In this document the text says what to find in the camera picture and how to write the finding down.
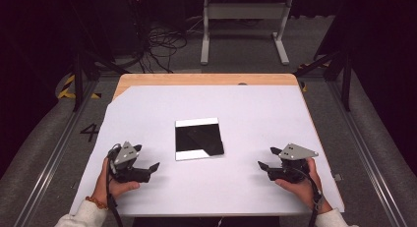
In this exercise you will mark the black metal stand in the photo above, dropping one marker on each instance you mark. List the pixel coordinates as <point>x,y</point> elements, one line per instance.
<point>78,79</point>
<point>345,79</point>

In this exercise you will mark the white metal desk frame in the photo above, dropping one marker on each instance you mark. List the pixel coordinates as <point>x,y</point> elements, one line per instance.
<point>244,11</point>

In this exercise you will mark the metal floor rail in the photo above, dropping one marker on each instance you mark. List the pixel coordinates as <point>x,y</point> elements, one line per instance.
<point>52,161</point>
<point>367,155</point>

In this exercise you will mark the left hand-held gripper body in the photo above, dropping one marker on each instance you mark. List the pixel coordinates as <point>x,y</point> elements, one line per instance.
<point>126,155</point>

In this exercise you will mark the person's right hand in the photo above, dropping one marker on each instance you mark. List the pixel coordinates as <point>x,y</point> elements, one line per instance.
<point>305,189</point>

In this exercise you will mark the yellow black hazard tape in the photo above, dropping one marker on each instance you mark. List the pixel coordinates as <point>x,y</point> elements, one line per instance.
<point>305,86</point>
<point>67,86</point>

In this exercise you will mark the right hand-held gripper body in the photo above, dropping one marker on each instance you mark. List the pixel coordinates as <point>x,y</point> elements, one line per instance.
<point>295,152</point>

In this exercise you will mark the small grey table bracket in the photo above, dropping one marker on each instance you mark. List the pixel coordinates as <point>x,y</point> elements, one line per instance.
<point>337,177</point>
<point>74,185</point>

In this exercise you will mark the white table cover sheet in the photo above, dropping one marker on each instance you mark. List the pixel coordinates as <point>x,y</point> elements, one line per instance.
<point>229,102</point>

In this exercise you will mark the person's left hand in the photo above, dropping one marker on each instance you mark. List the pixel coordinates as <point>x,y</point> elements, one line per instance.
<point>111,187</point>

